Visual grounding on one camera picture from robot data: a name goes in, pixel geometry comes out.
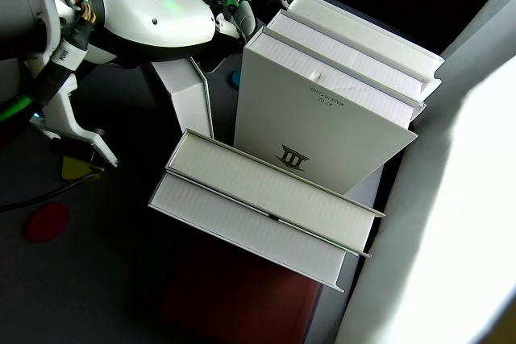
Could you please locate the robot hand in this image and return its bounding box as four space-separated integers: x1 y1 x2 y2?
76 0 252 74

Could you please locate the white book fashion india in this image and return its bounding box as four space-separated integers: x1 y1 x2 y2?
150 56 216 141

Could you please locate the yellow square block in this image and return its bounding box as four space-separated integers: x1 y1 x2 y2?
60 153 102 182

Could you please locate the grey book special issue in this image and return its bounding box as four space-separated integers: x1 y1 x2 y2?
267 9 443 102

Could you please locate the plain grey book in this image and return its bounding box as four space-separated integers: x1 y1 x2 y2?
233 24 428 197

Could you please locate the white book faint lettering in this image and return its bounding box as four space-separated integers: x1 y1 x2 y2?
287 0 446 80

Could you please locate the grey book chinese lettering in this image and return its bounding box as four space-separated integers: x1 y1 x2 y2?
164 127 388 259

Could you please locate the magenta round block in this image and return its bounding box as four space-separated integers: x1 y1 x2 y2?
24 202 71 243

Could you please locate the black and grey book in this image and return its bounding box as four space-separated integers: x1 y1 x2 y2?
148 169 372 294

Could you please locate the grey table cloth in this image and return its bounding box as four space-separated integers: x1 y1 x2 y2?
0 49 360 344

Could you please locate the red hardcover book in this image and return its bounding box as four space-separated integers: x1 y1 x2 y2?
156 238 324 344

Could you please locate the white backdrop panel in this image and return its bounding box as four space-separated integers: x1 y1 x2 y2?
334 0 516 344

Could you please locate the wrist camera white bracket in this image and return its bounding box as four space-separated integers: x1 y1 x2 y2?
30 72 120 172

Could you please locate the black camera cable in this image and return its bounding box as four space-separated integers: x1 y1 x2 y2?
0 172 102 213

